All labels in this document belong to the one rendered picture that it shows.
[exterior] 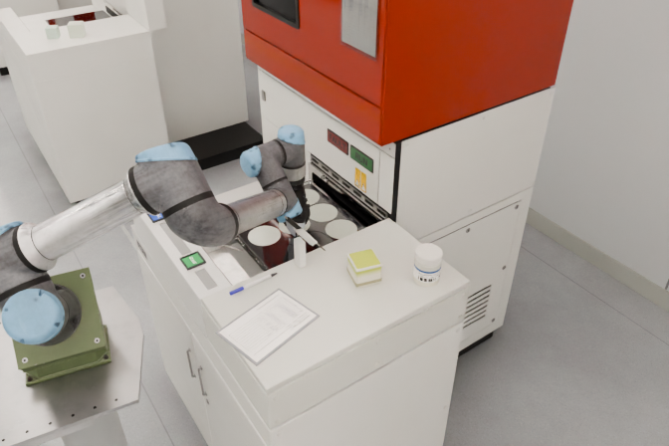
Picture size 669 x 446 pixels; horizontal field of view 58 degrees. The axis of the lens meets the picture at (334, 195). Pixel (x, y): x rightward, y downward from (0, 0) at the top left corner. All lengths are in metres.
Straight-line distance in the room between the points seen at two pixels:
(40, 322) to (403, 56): 1.06
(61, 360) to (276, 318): 0.55
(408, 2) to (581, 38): 1.62
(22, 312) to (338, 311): 0.71
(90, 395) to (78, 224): 0.48
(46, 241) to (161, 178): 0.30
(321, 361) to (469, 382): 1.33
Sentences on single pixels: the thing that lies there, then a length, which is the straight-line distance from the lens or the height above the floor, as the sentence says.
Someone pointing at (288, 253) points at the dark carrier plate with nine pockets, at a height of 0.90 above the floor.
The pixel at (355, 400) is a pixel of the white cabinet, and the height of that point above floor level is 0.75.
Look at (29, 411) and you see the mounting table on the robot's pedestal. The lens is 1.69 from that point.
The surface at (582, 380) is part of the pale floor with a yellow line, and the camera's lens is 2.83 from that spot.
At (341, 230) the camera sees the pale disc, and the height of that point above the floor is 0.90.
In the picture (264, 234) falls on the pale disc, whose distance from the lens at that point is 1.89.
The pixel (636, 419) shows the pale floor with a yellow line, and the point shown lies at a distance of 2.78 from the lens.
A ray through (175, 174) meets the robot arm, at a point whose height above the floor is 1.39.
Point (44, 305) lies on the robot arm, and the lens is 1.45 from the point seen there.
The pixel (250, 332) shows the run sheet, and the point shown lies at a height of 0.97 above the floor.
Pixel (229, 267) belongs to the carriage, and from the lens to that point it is 1.81.
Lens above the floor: 2.05
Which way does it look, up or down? 34 degrees down
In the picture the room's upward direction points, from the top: straight up
